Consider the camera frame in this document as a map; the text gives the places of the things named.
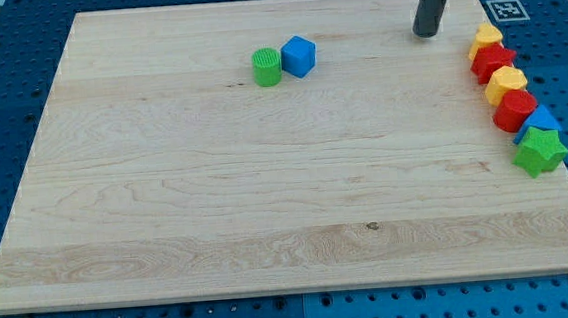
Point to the yellow heart block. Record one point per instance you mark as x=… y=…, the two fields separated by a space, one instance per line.
x=486 y=35

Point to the red cylinder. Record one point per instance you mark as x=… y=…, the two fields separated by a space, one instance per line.
x=514 y=108

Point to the red star block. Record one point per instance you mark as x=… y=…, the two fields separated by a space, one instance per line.
x=489 y=59

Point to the blue triangle block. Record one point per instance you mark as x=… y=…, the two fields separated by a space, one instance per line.
x=542 y=119

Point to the white fiducial marker tag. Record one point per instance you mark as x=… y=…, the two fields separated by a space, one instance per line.
x=507 y=10

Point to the green cylinder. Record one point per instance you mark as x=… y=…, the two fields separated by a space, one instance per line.
x=267 y=69

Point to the yellow hexagon block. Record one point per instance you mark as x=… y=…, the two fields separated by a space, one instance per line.
x=503 y=80

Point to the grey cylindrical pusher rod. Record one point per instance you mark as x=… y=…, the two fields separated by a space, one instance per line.
x=428 y=17

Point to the green star block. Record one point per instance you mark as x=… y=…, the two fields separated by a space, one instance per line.
x=539 y=151

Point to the wooden board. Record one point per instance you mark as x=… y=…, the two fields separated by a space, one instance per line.
x=162 y=173

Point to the blue cube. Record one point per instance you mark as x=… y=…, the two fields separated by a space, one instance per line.
x=298 y=56

